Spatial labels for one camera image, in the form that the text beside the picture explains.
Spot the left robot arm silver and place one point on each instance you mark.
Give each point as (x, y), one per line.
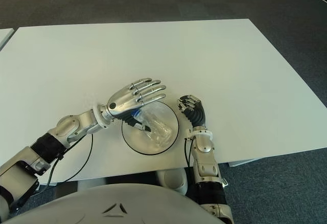
(38, 152)

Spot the clear water bottle blue cap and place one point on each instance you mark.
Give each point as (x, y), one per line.
(159, 129)

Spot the grey robot torso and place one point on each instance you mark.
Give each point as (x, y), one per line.
(117, 203)

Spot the grey robot leg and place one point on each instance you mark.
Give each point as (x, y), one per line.
(173, 181)

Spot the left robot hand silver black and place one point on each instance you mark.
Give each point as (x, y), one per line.
(125, 101)

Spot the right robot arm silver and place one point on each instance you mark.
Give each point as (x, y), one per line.
(207, 165)

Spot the white plate black rim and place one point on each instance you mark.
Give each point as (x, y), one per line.
(135, 142)

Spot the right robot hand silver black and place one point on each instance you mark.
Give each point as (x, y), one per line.
(195, 114)

